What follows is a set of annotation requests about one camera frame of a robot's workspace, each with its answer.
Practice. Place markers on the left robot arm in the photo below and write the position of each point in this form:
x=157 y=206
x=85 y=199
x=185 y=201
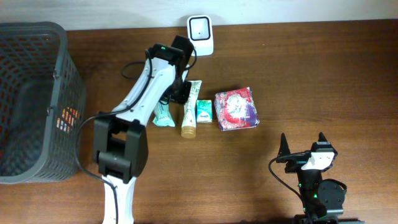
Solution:
x=120 y=146

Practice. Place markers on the small green tissue packet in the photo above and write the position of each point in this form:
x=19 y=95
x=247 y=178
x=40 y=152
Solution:
x=204 y=111

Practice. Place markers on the white barcode scanner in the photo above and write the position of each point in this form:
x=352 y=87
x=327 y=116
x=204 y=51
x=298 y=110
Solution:
x=200 y=33

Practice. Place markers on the orange tissue packet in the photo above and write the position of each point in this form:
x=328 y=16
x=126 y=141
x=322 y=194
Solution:
x=68 y=120

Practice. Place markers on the dark grey plastic basket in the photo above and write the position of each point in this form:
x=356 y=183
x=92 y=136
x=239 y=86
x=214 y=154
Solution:
x=38 y=81

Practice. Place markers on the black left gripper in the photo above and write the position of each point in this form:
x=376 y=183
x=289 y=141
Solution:
x=181 y=94

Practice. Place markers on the white tube gold cap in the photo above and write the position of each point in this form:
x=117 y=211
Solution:
x=189 y=123

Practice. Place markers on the red purple tissue pack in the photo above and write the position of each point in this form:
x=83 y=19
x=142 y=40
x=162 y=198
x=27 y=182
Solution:
x=235 y=109

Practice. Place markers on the teal soap pouch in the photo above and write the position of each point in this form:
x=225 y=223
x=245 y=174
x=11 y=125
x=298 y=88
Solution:
x=163 y=116

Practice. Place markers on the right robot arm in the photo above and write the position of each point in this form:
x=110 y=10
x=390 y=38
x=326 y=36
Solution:
x=322 y=199

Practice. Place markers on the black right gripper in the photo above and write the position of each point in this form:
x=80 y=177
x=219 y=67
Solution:
x=295 y=161

